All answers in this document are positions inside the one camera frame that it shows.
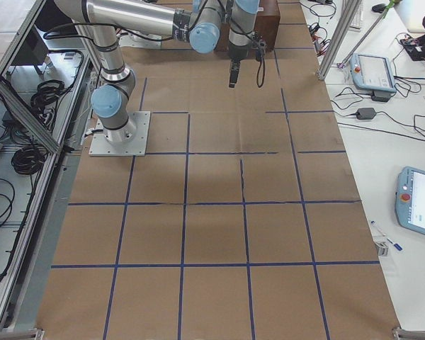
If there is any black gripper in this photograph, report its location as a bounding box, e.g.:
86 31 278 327
227 33 252 88

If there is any dark wooden drawer cabinet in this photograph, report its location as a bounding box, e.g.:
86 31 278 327
215 0 281 52

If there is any black power adapter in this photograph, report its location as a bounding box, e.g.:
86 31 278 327
356 108 377 120

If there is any teach pendant far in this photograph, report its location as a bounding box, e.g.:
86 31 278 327
349 53 396 94

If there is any teach pendant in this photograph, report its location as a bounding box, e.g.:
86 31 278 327
349 53 396 94
395 166 425 235

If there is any teach pendant near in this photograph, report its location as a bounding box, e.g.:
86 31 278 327
395 166 425 235

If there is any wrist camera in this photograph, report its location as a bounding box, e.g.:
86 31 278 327
252 32 266 62

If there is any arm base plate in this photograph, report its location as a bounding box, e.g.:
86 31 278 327
89 111 151 157

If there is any aluminium frame post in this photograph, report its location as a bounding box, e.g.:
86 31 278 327
317 0 361 81

